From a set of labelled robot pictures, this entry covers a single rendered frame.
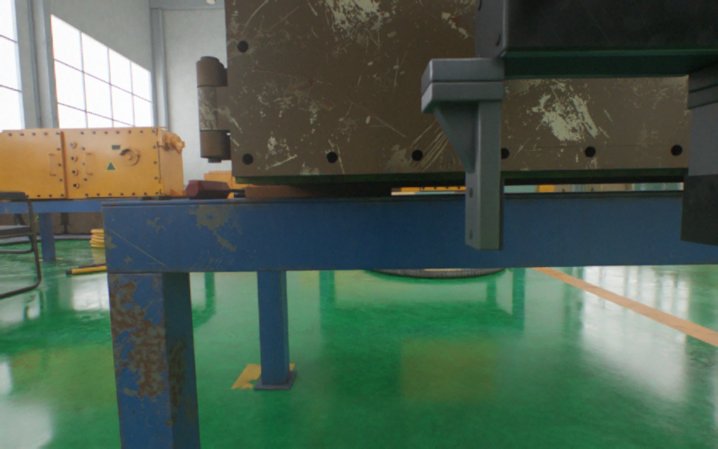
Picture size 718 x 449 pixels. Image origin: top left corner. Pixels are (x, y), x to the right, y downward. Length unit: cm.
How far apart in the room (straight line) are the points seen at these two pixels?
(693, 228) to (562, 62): 13
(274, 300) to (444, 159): 92
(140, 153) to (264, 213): 316
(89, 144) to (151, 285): 333
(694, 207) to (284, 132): 37
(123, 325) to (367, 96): 46
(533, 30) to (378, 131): 26
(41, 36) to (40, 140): 953
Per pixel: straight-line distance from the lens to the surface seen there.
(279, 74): 47
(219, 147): 48
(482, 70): 22
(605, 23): 24
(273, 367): 134
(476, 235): 21
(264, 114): 46
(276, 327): 129
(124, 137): 372
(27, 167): 421
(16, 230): 352
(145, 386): 65
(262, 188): 60
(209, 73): 49
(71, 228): 796
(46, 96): 1313
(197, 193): 60
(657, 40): 25
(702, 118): 30
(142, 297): 60
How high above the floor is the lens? 64
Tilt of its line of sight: 5 degrees down
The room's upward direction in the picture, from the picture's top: 1 degrees counter-clockwise
